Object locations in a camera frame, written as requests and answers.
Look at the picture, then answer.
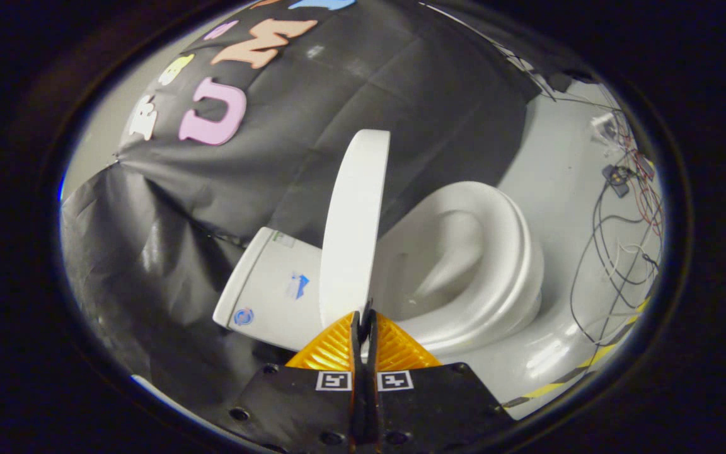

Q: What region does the white toilet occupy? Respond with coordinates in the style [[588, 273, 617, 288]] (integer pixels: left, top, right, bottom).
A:
[[212, 181, 546, 358]]

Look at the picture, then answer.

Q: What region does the tangle of thin cables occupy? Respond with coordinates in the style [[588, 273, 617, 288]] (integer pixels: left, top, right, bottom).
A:
[[568, 107, 664, 346]]

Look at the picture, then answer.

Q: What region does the small black device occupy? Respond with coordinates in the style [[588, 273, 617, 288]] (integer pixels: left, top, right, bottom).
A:
[[602, 165, 630, 198]]

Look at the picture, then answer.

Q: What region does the white toilet lid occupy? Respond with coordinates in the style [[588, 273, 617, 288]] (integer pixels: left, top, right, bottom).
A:
[[318, 129, 392, 330]]

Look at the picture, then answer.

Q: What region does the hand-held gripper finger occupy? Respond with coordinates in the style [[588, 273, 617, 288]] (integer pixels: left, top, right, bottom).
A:
[[363, 308, 516, 454], [228, 310, 364, 454]]

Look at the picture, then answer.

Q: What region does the black backdrop cloth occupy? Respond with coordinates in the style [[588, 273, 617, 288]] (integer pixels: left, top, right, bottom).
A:
[[60, 0, 543, 407]]

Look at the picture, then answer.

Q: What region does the yellow black floor tape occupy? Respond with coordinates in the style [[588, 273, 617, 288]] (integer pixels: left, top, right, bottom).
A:
[[502, 296, 654, 409]]

